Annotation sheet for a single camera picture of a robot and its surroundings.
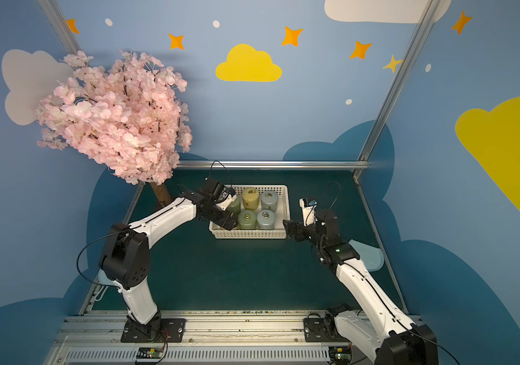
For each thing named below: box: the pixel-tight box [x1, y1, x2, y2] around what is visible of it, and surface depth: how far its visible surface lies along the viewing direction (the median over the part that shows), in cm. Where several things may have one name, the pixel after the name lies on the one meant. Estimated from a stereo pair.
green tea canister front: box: [237, 209, 257, 231], surface depth 95 cm
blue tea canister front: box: [256, 209, 276, 231], surface depth 95 cm
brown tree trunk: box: [150, 181, 173, 208], surface depth 98 cm
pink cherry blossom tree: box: [35, 50, 193, 186], surface depth 66 cm
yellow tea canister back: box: [241, 187, 260, 211], surface depth 104 cm
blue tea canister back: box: [260, 190, 280, 213], surface depth 103 cm
